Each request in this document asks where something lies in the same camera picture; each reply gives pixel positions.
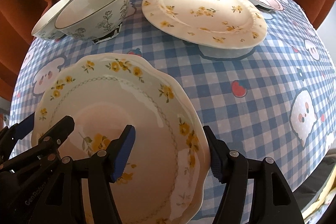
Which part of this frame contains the small floral bowl left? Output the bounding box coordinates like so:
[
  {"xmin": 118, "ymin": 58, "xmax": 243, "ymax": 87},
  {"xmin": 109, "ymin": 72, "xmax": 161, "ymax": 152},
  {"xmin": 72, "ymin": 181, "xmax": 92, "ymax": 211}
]
[{"xmin": 31, "ymin": 0, "xmax": 73, "ymax": 40}]

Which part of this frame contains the blue checkered cartoon tablecloth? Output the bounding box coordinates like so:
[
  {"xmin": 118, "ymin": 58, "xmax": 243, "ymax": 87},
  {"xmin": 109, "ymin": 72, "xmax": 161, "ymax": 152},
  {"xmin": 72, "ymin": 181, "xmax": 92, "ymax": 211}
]
[{"xmin": 8, "ymin": 0, "xmax": 336, "ymax": 224}]

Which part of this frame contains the round yellow flower plate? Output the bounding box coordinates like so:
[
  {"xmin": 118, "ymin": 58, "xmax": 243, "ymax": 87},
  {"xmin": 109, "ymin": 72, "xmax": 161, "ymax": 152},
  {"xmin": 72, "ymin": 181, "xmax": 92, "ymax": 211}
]
[{"xmin": 142, "ymin": 0, "xmax": 267, "ymax": 50}]

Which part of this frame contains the scalloped yellow flower plate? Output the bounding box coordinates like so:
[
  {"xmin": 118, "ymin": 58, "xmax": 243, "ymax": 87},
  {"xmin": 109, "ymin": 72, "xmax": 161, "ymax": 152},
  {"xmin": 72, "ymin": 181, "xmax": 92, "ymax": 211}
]
[{"xmin": 31, "ymin": 53, "xmax": 210, "ymax": 223}]

